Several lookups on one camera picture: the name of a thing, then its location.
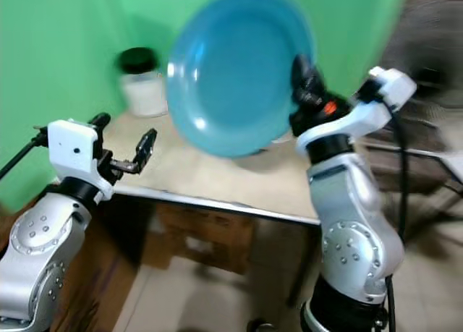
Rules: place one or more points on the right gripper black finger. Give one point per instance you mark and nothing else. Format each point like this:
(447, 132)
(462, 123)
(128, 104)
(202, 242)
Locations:
(306, 79)

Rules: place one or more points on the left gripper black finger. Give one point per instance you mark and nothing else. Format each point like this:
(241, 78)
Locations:
(100, 119)
(146, 150)

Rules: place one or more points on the blue plate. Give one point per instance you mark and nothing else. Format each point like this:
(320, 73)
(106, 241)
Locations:
(235, 75)

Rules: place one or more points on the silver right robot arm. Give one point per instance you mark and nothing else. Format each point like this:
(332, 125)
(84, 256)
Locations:
(354, 231)

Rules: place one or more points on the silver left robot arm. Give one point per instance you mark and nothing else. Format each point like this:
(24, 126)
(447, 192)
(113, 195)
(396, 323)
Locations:
(36, 252)

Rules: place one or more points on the white jar black lid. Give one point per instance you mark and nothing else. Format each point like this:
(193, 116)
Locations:
(143, 90)

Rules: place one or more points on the green backdrop screen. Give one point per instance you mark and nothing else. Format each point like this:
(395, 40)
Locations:
(65, 50)

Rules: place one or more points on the brown cardboard box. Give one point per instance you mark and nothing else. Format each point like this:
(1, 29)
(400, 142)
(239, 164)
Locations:
(202, 238)

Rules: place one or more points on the dark table leg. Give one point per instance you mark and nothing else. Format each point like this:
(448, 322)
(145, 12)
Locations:
(304, 263)

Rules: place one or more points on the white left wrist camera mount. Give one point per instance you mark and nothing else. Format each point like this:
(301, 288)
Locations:
(74, 151)

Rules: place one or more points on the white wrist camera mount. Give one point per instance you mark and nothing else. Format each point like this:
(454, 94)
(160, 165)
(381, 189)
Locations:
(369, 115)
(74, 151)

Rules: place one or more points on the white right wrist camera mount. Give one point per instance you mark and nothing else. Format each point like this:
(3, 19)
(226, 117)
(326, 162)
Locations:
(369, 115)

